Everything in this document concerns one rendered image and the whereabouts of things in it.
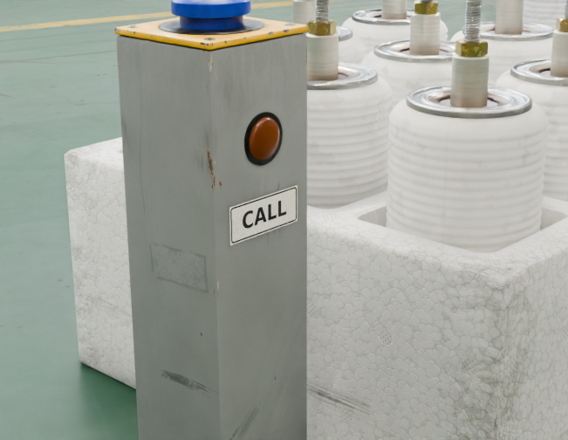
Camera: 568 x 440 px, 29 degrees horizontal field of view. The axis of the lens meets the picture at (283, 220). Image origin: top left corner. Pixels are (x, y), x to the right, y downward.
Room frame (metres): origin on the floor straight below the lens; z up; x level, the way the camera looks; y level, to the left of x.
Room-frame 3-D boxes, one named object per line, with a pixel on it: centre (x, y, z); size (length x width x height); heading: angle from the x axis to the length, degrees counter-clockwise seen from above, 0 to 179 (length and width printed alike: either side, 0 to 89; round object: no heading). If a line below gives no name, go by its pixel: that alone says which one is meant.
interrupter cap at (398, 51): (0.82, -0.11, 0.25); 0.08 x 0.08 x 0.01
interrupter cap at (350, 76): (0.73, -0.03, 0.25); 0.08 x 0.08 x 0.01
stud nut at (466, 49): (0.65, -0.11, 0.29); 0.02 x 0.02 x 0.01; 43
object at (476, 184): (0.65, -0.11, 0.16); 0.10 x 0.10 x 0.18
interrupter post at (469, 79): (0.65, -0.11, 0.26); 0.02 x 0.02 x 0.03
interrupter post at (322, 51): (0.73, -0.03, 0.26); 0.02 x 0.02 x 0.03
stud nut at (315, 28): (0.73, -0.03, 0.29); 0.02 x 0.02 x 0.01; 63
